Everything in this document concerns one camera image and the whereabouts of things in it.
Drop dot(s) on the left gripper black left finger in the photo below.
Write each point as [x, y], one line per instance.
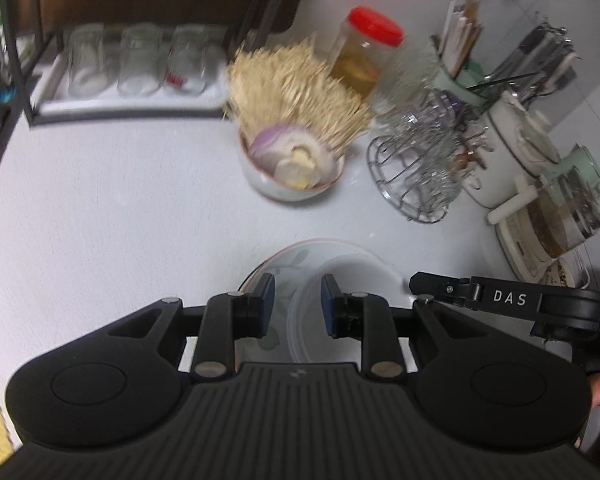
[229, 317]

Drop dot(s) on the leaf pattern plate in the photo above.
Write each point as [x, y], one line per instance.
[289, 267]

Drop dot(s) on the glass health kettle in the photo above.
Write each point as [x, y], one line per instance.
[545, 221]

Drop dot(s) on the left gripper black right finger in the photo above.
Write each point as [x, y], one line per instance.
[368, 319]

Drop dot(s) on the wire glass holder with glasses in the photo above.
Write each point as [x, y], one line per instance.
[414, 157]

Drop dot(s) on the patterned bowl with spices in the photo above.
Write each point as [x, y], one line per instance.
[564, 274]

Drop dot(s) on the black dish rack with tray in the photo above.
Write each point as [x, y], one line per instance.
[73, 60]

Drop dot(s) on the green chopstick holder with chopsticks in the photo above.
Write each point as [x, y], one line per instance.
[460, 33]

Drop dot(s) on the hanging utensil rack with scissors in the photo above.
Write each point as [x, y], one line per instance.
[533, 60]

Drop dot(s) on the red lid plastic jar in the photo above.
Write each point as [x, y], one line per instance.
[366, 42]

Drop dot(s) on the white electric cooking pot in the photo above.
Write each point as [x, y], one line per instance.
[510, 142]

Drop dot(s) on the mint green electric kettle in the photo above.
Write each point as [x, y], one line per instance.
[582, 159]

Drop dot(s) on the bowl with enoki and onion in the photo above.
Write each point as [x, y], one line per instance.
[294, 121]

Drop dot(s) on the translucent plastic bowl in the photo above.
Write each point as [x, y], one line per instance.
[308, 340]

